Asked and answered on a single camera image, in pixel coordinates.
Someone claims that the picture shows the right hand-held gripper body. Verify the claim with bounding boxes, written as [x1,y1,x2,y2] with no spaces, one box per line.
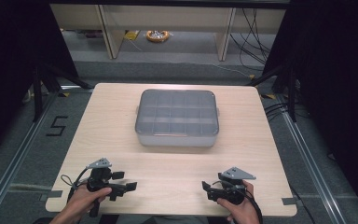
[216,166,257,206]

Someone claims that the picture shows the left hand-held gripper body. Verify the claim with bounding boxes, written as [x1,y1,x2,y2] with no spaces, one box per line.
[86,157,119,218]

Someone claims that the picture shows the person's right hand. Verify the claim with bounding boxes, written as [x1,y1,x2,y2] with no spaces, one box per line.
[216,180,261,224]

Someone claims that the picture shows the person's left hand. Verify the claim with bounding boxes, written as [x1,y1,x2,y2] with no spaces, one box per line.
[66,183,113,217]

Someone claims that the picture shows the person's grey clothing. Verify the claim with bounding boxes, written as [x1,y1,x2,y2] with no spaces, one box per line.
[115,214,210,224]

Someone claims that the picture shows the grey compartment storage box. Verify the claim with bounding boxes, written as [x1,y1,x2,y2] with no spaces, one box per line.
[134,89,221,147]

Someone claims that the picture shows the black metal stand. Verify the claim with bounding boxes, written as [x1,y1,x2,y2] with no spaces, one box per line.
[31,63,95,123]
[245,63,300,123]

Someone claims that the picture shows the yellow packet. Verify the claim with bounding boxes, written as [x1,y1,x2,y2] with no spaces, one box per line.
[124,30,141,41]

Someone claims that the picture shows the black curtain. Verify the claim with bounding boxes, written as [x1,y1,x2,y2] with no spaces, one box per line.
[261,0,358,217]
[0,0,79,161]

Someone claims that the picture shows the left hand-held gripper cable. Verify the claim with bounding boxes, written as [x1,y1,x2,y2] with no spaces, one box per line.
[60,167,90,200]

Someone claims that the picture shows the hand-held gripper cable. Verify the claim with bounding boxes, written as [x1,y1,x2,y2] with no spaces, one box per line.
[243,188,265,224]
[60,167,90,200]

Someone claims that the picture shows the right hand-held gripper cable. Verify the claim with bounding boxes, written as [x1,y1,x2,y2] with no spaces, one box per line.
[243,188,265,224]

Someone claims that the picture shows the aluminium floor rail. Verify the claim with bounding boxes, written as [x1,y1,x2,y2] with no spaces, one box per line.
[0,89,61,224]
[278,92,347,224]

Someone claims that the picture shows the black floor cables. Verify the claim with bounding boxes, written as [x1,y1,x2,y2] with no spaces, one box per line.
[263,102,291,123]

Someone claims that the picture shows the black hanging cables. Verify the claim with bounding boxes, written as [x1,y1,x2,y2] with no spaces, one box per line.
[228,7,277,72]

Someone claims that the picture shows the white desk frame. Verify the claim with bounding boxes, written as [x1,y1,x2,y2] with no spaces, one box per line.
[49,3,287,62]

